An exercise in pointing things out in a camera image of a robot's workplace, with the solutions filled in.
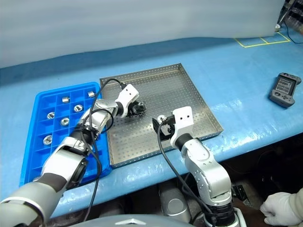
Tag thin black background cable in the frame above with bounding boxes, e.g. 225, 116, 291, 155
276, 9, 303, 44

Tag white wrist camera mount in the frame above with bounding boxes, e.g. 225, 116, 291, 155
170, 106, 195, 149
116, 84, 139, 118

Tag white gloved hand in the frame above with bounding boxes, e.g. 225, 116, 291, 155
260, 192, 297, 226

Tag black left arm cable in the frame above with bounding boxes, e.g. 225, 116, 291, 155
75, 79, 127, 222

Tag black metal bracket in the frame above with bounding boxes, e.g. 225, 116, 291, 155
231, 184, 252, 207

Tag grey rounded robot torso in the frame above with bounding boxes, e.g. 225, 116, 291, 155
77, 214, 188, 227

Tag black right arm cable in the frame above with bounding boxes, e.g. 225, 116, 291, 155
157, 120, 217, 227

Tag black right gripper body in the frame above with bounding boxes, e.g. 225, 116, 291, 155
160, 115, 177, 140

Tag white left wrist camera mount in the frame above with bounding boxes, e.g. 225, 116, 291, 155
116, 84, 139, 118

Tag perforated steel tray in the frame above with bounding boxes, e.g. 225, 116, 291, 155
99, 63, 224, 169

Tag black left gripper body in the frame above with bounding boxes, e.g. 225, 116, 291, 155
125, 100, 141, 118

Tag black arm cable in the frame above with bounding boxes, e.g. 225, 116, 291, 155
157, 120, 217, 227
75, 79, 127, 222

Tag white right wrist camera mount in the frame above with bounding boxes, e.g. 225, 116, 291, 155
170, 106, 195, 149

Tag blue compartment tray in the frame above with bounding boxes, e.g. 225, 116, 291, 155
19, 81, 113, 188

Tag grey handheld controller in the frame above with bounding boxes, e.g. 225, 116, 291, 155
268, 72, 303, 109

